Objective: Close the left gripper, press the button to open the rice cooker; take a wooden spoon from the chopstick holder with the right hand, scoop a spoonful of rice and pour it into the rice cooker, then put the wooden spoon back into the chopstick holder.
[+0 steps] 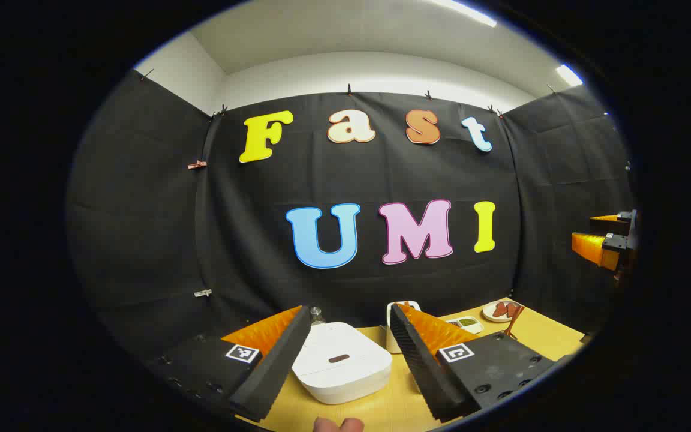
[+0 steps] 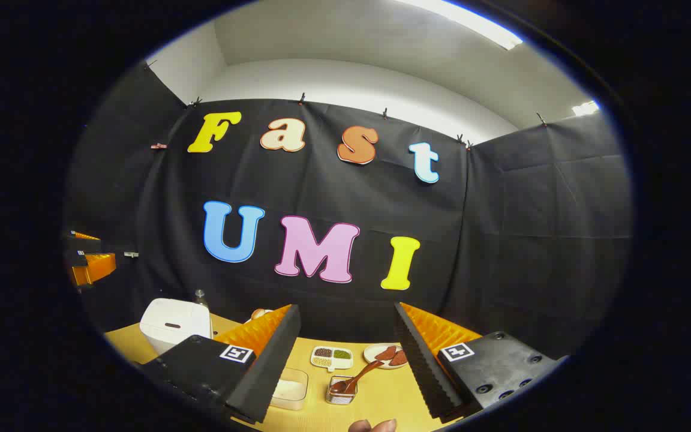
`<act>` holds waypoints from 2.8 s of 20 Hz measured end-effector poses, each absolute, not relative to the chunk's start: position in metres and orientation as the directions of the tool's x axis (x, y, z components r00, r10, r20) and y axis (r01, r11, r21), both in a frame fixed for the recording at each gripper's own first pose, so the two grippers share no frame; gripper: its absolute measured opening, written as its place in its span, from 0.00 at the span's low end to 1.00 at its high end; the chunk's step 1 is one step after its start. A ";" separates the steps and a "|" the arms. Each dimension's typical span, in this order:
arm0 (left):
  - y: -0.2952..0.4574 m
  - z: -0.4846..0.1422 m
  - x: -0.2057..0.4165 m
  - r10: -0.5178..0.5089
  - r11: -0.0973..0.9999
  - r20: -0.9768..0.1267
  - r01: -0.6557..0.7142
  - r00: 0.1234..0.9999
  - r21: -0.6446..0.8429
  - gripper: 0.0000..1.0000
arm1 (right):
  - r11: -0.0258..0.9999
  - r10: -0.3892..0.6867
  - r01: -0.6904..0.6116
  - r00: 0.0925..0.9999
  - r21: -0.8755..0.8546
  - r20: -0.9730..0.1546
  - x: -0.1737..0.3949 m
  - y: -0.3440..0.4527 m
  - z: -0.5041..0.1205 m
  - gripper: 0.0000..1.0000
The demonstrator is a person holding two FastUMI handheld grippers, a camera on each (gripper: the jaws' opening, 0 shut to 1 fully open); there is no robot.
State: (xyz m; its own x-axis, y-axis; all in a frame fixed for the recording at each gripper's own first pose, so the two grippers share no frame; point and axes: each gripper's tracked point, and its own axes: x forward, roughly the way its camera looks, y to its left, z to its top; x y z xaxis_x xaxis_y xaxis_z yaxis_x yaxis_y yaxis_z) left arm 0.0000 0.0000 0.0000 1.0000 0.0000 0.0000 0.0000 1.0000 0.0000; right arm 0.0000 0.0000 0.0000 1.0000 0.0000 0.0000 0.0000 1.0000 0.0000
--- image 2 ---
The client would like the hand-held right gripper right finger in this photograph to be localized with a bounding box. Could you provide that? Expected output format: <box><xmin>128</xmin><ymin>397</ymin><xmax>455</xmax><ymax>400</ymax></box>
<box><xmin>395</xmin><ymin>302</ymin><xmax>562</xmax><ymax>424</ymax></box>

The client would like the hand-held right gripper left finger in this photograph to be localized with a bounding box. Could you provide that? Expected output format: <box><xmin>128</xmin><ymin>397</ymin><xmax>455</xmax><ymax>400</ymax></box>
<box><xmin>142</xmin><ymin>304</ymin><xmax>302</xmax><ymax>424</ymax></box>

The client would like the clear plastic rice box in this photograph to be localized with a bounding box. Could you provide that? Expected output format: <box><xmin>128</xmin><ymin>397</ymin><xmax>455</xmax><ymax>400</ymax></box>
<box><xmin>269</xmin><ymin>367</ymin><xmax>309</xmax><ymax>411</ymax></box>

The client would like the brown wooden spoon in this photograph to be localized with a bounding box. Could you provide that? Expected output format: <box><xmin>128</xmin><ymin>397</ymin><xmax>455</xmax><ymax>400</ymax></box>
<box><xmin>329</xmin><ymin>359</ymin><xmax>385</xmax><ymax>397</ymax></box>

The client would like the white rice cooker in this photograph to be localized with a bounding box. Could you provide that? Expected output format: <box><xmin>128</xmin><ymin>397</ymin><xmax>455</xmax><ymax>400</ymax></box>
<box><xmin>140</xmin><ymin>298</ymin><xmax>214</xmax><ymax>356</ymax></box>

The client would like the white round plate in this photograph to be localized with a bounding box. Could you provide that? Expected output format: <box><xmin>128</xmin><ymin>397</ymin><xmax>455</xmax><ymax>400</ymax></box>
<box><xmin>363</xmin><ymin>343</ymin><xmax>409</xmax><ymax>369</ymax></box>

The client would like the white divided bean dish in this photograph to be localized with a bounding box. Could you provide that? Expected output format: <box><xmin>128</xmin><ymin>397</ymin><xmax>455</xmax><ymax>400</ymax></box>
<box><xmin>311</xmin><ymin>346</ymin><xmax>354</xmax><ymax>373</ymax></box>

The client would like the black backdrop cloth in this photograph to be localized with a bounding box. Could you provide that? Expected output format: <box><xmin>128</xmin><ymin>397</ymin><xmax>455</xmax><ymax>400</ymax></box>
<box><xmin>64</xmin><ymin>60</ymin><xmax>633</xmax><ymax>361</ymax></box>

